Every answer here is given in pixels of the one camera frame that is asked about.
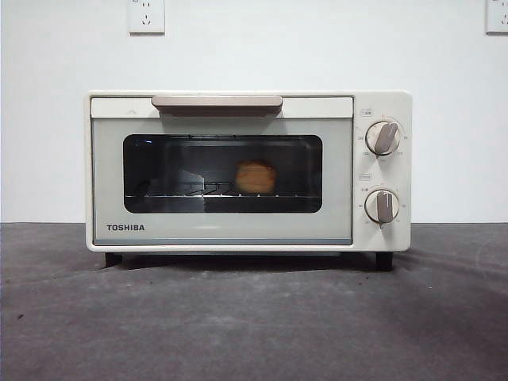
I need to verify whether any golden brown bread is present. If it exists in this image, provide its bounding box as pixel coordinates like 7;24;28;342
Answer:
235;159;278;194

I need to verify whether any glass oven door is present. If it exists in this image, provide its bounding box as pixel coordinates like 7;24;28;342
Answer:
90;94;355;246

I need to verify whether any cream and tan oven knob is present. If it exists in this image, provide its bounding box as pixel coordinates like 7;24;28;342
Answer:
364;121;402;156
364;189;401;225

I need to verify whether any cream Toshiba toaster oven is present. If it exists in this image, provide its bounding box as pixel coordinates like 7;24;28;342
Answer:
83;89;414;271

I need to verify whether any white wall socket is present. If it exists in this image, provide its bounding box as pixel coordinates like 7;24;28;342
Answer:
485;0;508;34
127;0;166;34

